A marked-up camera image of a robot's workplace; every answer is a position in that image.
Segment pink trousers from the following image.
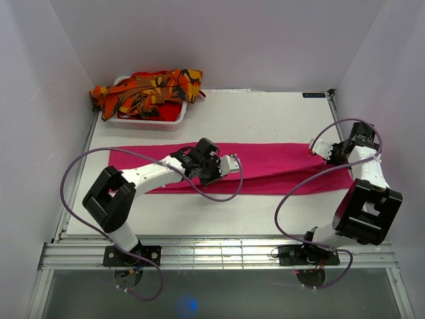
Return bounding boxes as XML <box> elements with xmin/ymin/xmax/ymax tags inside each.
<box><xmin>108</xmin><ymin>142</ymin><xmax>353</xmax><ymax>195</ymax></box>

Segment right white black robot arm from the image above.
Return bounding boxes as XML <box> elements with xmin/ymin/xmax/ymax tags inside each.
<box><xmin>299</xmin><ymin>122</ymin><xmax>402</xmax><ymax>264</ymax></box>

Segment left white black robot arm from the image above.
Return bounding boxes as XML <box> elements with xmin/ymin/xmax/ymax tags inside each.
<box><xmin>82</xmin><ymin>138</ymin><xmax>223</xmax><ymax>266</ymax></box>

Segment orange camouflage trousers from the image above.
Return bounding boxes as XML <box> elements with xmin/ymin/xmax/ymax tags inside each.
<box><xmin>90</xmin><ymin>68</ymin><xmax>205</xmax><ymax>121</ymax></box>

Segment blue label sticker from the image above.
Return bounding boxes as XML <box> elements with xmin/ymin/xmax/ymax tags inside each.
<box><xmin>302</xmin><ymin>92</ymin><xmax>326</xmax><ymax>98</ymax></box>

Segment red garment in basket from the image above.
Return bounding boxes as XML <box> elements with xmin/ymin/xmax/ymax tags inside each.
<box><xmin>116</xmin><ymin>70</ymin><xmax>187</xmax><ymax>124</ymax></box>

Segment white plastic basket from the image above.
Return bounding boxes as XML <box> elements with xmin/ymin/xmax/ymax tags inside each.
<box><xmin>106</xmin><ymin>75</ymin><xmax>189</xmax><ymax>132</ymax></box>

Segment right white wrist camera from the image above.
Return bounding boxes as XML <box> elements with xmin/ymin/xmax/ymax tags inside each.
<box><xmin>308</xmin><ymin>138</ymin><xmax>334</xmax><ymax>160</ymax></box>

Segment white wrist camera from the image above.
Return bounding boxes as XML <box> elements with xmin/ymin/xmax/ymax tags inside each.
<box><xmin>308</xmin><ymin>138</ymin><xmax>334</xmax><ymax>160</ymax></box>
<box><xmin>218</xmin><ymin>155</ymin><xmax>240</xmax><ymax>177</ymax></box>

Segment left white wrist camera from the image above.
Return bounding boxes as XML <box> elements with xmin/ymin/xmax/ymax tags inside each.
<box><xmin>218</xmin><ymin>155</ymin><xmax>240</xmax><ymax>177</ymax></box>

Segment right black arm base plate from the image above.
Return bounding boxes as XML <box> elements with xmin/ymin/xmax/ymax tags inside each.
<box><xmin>277</xmin><ymin>244</ymin><xmax>340</xmax><ymax>266</ymax></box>

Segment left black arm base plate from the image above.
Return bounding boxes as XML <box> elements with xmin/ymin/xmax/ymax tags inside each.
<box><xmin>102</xmin><ymin>245</ymin><xmax>161</xmax><ymax>267</ymax></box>

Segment aluminium front rail frame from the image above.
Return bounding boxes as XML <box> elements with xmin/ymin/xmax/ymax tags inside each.
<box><xmin>26</xmin><ymin>234</ymin><xmax>416</xmax><ymax>319</ymax></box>

